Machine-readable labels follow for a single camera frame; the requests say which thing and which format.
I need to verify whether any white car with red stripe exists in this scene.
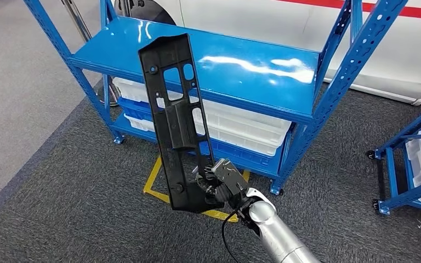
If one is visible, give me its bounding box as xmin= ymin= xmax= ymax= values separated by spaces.
xmin=112 ymin=0 xmax=421 ymax=107

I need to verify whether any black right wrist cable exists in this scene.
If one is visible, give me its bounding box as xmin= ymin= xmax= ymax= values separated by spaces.
xmin=220 ymin=208 xmax=241 ymax=263

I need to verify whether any long black plastic part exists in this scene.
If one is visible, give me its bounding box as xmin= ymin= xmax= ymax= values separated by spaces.
xmin=138 ymin=33 xmax=226 ymax=214

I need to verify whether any blue metal storage rack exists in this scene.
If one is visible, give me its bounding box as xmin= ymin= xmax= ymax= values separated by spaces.
xmin=23 ymin=0 xmax=409 ymax=197
xmin=366 ymin=98 xmax=421 ymax=216

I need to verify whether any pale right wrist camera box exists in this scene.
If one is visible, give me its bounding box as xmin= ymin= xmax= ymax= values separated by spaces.
xmin=211 ymin=158 xmax=251 ymax=198

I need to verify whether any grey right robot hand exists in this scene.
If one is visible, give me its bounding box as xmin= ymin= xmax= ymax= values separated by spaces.
xmin=194 ymin=163 xmax=249 ymax=215

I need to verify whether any chrome stanchion pole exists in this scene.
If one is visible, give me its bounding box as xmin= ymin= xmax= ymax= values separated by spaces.
xmin=60 ymin=0 xmax=120 ymax=107

